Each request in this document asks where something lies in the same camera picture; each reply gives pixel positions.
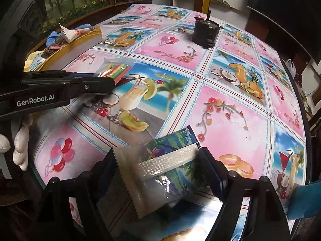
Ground yellow sponge cloth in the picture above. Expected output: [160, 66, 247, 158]
[23, 51, 43, 72]

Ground clear tropical print packet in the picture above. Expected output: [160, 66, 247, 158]
[114, 126, 207, 218]

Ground blue knitted cloth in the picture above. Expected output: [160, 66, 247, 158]
[46, 23, 95, 47]

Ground brown knitted monkey toy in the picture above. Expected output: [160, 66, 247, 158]
[41, 36, 68, 59]

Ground white red-lettered packet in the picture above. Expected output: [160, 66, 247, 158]
[60, 26, 92, 43]

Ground clear bag coloured sticks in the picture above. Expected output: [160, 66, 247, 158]
[94, 58, 135, 84]

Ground white gloved left hand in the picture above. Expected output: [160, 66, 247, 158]
[1, 114, 33, 171]

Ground colourful picture tablecloth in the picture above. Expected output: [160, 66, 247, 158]
[32, 4, 306, 208]

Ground yellow storage box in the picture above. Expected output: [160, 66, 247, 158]
[29, 26, 102, 71]

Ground white plastic bag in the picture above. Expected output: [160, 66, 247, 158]
[285, 59, 296, 78]

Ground black pen holder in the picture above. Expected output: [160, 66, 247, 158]
[192, 10, 222, 48]

